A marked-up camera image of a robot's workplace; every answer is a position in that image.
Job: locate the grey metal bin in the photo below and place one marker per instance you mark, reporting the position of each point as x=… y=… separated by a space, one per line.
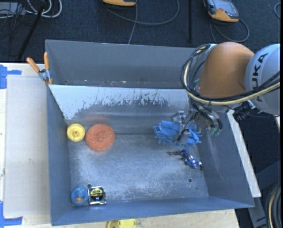
x=136 y=170

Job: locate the black cylinder on white bracket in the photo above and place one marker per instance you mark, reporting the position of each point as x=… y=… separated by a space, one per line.
x=241 y=111

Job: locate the orange round sponge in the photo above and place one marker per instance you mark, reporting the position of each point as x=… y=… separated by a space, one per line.
x=100 y=137

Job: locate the small blue toy figure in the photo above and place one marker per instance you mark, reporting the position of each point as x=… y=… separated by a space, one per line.
x=191 y=161

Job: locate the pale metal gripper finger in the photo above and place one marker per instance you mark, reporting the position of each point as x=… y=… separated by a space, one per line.
x=179 y=118
x=184 y=136

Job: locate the yellow round disc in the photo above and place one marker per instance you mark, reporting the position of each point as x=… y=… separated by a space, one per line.
x=121 y=223

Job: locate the black and yellow tape measure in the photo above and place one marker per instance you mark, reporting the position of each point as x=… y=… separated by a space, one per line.
x=97 y=195

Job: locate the blue round toy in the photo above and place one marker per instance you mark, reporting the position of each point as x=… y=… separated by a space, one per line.
x=79 y=195

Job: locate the yellow plastic wheel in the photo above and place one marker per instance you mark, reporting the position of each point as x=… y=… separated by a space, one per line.
x=76 y=132

